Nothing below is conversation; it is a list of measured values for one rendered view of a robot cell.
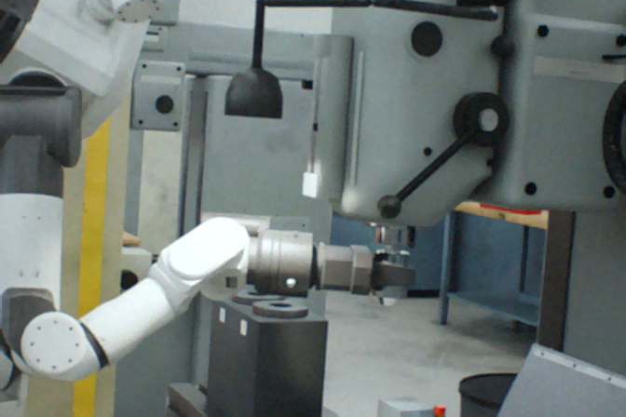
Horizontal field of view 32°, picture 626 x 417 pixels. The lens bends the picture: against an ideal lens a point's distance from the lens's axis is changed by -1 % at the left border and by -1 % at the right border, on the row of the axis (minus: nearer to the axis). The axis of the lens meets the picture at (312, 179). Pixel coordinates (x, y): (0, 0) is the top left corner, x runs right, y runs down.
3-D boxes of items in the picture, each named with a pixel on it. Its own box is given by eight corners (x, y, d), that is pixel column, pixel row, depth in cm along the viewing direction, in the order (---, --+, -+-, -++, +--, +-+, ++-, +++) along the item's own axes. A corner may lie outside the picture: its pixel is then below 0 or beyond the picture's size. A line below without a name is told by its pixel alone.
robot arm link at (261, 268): (279, 275, 142) (192, 268, 141) (276, 313, 150) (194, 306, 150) (285, 202, 148) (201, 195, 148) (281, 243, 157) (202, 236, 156)
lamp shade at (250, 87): (211, 114, 134) (215, 63, 134) (249, 116, 140) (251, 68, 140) (257, 117, 130) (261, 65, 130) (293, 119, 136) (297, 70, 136)
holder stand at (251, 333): (251, 439, 169) (258, 313, 167) (205, 401, 189) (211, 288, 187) (321, 435, 174) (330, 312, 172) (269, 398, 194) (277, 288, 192)
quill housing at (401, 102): (370, 229, 135) (388, -32, 133) (303, 211, 153) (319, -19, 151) (499, 232, 142) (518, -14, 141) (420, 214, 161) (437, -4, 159)
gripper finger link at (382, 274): (414, 288, 146) (367, 285, 146) (415, 264, 146) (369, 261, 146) (415, 290, 144) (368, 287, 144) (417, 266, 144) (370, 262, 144)
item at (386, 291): (399, 292, 151) (401, 257, 151) (411, 299, 147) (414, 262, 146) (367, 291, 150) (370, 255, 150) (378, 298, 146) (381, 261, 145)
